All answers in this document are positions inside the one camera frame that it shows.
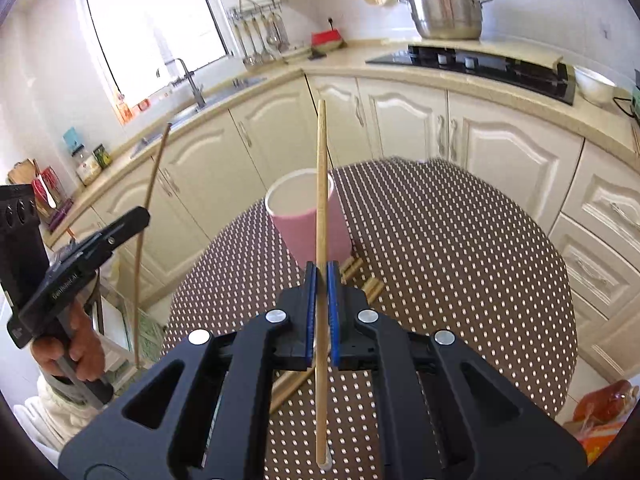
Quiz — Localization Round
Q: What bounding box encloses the wooden chopstick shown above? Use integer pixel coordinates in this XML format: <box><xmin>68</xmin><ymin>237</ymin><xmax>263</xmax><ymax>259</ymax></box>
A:
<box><xmin>131</xmin><ymin>121</ymin><xmax>174</xmax><ymax>369</ymax></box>
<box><xmin>269</xmin><ymin>368</ymin><xmax>314</xmax><ymax>414</ymax></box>
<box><xmin>340</xmin><ymin>256</ymin><xmax>363</xmax><ymax>284</ymax></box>
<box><xmin>314</xmin><ymin>99</ymin><xmax>332</xmax><ymax>471</ymax></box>
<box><xmin>361</xmin><ymin>276</ymin><xmax>385</xmax><ymax>304</ymax></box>

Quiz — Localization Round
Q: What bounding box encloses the person's left hand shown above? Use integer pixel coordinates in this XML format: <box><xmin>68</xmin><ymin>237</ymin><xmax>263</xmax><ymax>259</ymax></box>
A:
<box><xmin>30</xmin><ymin>300</ymin><xmax>105</xmax><ymax>382</ymax></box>

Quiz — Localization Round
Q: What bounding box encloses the glass jar white lid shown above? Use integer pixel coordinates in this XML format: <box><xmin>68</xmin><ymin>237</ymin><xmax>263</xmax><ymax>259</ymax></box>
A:
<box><xmin>72</xmin><ymin>144</ymin><xmax>102</xmax><ymax>186</ymax></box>

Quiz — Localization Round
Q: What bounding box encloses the small green tin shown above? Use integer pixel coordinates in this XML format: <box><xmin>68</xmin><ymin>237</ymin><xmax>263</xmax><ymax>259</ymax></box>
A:
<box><xmin>93</xmin><ymin>144</ymin><xmax>113</xmax><ymax>169</ymax></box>

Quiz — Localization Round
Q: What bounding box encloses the orange snack bag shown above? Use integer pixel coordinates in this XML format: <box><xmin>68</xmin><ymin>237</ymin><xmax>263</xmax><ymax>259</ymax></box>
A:
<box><xmin>562</xmin><ymin>379</ymin><xmax>639</xmax><ymax>466</ymax></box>

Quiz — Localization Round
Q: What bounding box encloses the steel faucet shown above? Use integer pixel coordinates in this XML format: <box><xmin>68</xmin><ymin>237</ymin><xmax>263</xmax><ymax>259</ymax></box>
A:
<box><xmin>164</xmin><ymin>58</ymin><xmax>206</xmax><ymax>110</ymax></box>

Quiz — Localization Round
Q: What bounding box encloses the brown polka dot tablecloth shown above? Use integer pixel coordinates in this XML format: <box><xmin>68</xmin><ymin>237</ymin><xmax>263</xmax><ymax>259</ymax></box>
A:
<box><xmin>162</xmin><ymin>156</ymin><xmax>580</xmax><ymax>480</ymax></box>

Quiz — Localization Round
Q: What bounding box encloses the pink utensil holder cup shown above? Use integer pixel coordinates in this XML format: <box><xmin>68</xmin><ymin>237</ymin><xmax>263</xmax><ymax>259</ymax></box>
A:
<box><xmin>264</xmin><ymin>168</ymin><xmax>352</xmax><ymax>268</ymax></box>

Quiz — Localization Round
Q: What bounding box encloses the steel sink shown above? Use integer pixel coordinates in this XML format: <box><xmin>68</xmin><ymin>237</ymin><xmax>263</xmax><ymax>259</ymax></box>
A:
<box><xmin>130</xmin><ymin>77</ymin><xmax>266</xmax><ymax>158</ymax></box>

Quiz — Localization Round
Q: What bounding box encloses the window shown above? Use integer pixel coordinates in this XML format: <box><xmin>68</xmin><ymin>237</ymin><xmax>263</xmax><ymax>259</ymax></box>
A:
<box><xmin>84</xmin><ymin>0</ymin><xmax>231</xmax><ymax>108</ymax></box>

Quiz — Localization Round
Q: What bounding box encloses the hanging utensil rack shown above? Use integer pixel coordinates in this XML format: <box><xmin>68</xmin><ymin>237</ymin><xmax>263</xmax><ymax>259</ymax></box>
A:
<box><xmin>227</xmin><ymin>0</ymin><xmax>291</xmax><ymax>70</ymax></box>

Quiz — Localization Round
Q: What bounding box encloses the red container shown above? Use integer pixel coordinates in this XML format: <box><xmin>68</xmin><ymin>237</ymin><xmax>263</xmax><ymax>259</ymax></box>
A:
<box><xmin>311</xmin><ymin>29</ymin><xmax>344</xmax><ymax>53</ymax></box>

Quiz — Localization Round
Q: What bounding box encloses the black gas stove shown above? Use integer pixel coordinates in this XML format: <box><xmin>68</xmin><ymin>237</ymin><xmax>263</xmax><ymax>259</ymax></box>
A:
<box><xmin>367</xmin><ymin>44</ymin><xmax>576</xmax><ymax>106</ymax></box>

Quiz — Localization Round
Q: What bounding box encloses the white ceramic bowl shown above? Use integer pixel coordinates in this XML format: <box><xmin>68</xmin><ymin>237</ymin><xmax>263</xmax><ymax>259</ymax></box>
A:
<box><xmin>574</xmin><ymin>66</ymin><xmax>616</xmax><ymax>107</ymax></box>

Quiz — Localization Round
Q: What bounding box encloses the stainless steel steamer pot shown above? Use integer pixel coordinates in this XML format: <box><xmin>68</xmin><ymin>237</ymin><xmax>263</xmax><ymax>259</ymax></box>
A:
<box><xmin>406</xmin><ymin>0</ymin><xmax>494</xmax><ymax>40</ymax></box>

